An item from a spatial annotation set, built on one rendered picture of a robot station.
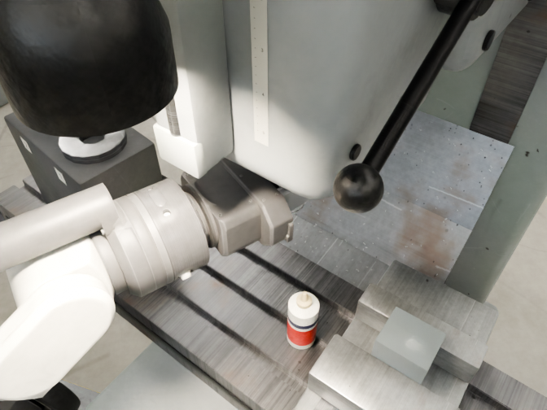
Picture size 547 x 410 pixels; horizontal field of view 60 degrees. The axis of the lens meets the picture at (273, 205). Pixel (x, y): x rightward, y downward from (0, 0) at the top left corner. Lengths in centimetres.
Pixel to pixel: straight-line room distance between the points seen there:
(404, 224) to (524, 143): 22
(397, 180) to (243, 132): 53
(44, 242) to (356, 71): 25
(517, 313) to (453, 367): 145
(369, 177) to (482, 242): 67
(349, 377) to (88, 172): 42
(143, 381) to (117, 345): 108
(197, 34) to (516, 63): 53
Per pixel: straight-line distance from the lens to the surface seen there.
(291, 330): 65
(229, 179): 45
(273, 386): 66
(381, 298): 61
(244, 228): 43
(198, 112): 31
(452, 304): 68
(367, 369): 56
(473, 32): 45
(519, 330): 201
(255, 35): 29
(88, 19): 19
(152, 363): 78
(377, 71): 31
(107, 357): 184
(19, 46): 19
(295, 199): 46
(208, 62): 30
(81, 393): 135
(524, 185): 83
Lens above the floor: 157
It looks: 46 degrees down
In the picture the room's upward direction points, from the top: straight up
